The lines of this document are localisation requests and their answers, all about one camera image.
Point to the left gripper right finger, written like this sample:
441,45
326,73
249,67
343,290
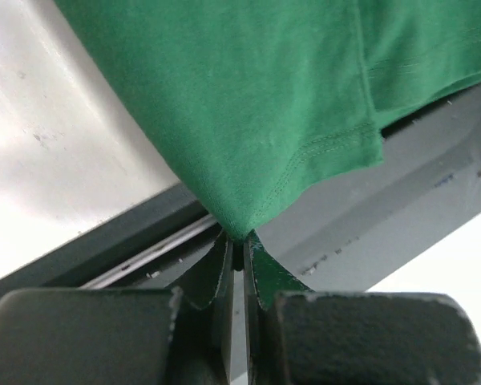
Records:
296,335

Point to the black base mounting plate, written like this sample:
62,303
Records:
347,233

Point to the dark green t shirt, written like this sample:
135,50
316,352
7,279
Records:
252,102

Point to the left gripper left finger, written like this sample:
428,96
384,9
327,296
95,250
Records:
176,335

